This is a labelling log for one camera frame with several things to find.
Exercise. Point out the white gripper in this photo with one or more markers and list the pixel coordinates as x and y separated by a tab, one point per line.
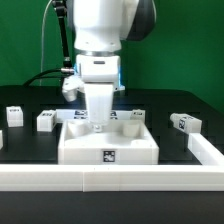
100	77

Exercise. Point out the white square tabletop part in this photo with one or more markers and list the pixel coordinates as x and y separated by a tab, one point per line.
121	142

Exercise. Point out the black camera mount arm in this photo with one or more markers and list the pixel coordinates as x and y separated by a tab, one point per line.
61	12

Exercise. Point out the white fence wall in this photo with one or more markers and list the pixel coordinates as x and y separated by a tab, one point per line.
89	178
204	151

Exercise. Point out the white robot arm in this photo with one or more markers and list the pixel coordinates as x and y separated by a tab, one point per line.
100	26

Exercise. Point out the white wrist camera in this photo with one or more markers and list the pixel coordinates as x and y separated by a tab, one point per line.
72	85

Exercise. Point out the white front fence wall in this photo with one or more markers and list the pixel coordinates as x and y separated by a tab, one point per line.
89	178

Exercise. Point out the white marker base plate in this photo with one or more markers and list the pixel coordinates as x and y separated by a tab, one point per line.
65	114

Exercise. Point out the white right fence wall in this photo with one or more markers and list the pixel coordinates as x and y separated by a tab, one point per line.
204	151

